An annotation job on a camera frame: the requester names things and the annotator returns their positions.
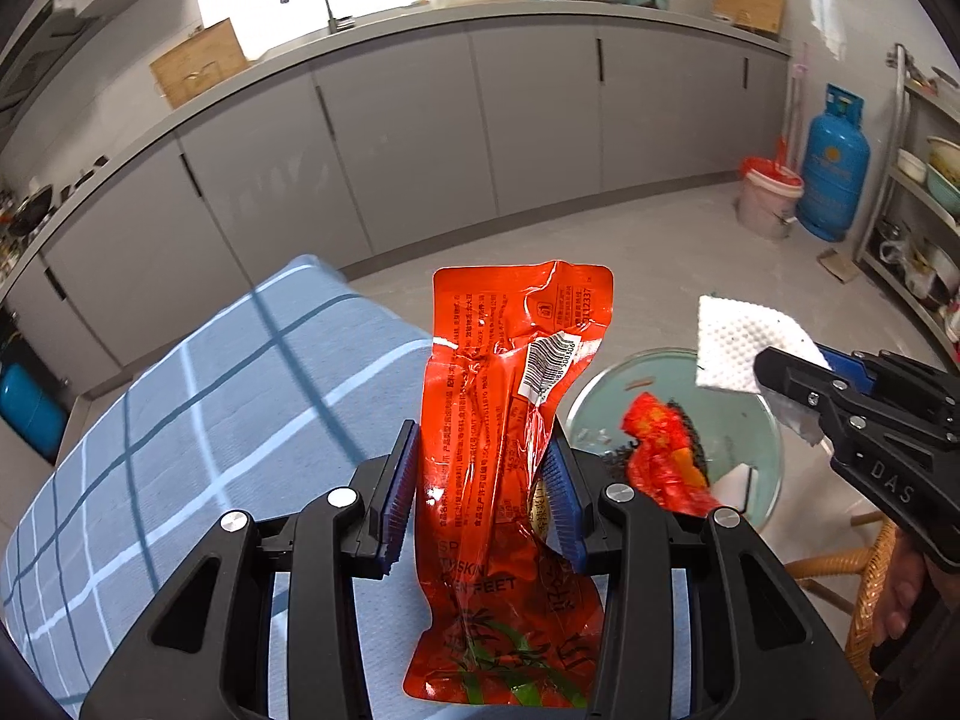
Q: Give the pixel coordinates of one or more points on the metal storage rack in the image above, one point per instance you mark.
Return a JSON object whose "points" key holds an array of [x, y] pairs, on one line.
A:
{"points": [[892, 120]]}

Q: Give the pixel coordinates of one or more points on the blue gas cylinder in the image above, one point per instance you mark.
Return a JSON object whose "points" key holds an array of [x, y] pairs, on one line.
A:
{"points": [[832, 165], [30, 412]]}

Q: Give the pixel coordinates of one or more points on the steel pot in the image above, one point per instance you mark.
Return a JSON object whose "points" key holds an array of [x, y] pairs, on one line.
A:
{"points": [[926, 266]]}

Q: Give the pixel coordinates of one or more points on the bucket with red bag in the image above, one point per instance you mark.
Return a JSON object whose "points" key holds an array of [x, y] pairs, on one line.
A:
{"points": [[766, 199]]}

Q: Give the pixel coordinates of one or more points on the pale green basin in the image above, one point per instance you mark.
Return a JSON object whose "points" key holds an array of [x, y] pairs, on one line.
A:
{"points": [[607, 397]]}

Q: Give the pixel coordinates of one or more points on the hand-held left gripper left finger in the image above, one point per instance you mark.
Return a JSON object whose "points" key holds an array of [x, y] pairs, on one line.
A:
{"points": [[401, 480]]}

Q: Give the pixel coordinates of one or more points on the orange-red snack packet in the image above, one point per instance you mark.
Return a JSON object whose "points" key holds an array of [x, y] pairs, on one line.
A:
{"points": [[480, 390]]}

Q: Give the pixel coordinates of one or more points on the grey kitchen cabinet counter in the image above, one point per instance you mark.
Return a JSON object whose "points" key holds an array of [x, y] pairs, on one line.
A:
{"points": [[420, 135]]}

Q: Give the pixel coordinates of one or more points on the pale green bowl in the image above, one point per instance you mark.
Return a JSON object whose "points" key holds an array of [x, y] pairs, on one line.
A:
{"points": [[943, 172]]}

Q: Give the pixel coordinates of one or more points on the white bowl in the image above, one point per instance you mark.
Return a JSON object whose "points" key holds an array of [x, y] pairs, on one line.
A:
{"points": [[911, 165]]}

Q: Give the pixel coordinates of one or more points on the large wooden cutting board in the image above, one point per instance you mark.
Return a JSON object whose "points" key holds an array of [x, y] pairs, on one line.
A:
{"points": [[199, 64]]}

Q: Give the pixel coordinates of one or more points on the black wok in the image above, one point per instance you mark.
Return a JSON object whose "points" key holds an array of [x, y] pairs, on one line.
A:
{"points": [[31, 211]]}

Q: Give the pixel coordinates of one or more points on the blue plaid tablecloth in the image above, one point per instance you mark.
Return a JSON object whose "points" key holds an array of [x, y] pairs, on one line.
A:
{"points": [[225, 405]]}

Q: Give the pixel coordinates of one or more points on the grey range hood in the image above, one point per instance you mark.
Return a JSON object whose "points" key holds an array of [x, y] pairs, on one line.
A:
{"points": [[30, 60]]}

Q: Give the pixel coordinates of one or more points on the white paper towel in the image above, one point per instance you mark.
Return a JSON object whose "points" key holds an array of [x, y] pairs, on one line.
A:
{"points": [[735, 345]]}

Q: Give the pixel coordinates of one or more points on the cardboard scrap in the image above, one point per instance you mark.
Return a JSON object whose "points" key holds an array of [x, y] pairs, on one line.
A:
{"points": [[836, 266]]}

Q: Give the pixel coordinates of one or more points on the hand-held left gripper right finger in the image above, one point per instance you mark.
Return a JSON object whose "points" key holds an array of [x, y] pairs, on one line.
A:
{"points": [[564, 510]]}

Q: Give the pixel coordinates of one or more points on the wicker stool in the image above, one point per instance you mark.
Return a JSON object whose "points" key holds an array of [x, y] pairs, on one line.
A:
{"points": [[874, 600]]}

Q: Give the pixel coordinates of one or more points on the small wooden cutting board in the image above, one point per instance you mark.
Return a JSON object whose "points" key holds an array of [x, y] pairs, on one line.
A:
{"points": [[750, 6]]}

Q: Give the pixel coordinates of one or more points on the red wrapper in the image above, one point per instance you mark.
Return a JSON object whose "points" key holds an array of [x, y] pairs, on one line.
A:
{"points": [[660, 457]]}

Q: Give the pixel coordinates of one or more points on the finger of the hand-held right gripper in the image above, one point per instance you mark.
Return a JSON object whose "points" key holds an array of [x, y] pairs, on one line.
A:
{"points": [[787, 379], [844, 364]]}

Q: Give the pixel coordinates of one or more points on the group of seasoning bottles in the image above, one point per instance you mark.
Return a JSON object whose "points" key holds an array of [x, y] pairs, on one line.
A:
{"points": [[6, 221]]}

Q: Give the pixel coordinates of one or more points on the person's right hand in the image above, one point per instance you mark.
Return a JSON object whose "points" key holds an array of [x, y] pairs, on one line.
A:
{"points": [[904, 585]]}

